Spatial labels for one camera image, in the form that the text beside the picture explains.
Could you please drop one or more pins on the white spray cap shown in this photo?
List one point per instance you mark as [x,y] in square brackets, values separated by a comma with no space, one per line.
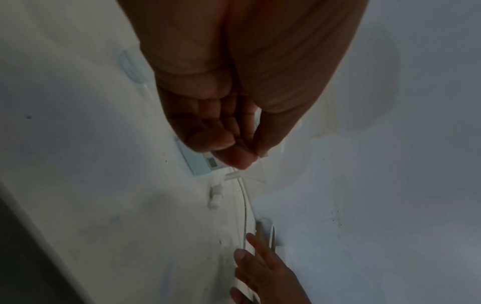
[216,197]

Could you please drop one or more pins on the person's left hand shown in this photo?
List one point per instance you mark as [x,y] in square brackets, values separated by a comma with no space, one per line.
[244,59]

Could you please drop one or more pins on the small clear funnel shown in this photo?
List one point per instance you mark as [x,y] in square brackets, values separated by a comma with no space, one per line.
[257,173]

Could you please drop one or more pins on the large translucent bottle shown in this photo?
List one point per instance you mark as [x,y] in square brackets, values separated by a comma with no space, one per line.
[195,160]

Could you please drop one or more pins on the white round lamp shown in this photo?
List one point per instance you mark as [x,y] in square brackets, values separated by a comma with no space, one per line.
[271,234]

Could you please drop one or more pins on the person's right hand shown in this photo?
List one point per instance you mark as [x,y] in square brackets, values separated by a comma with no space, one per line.
[270,276]

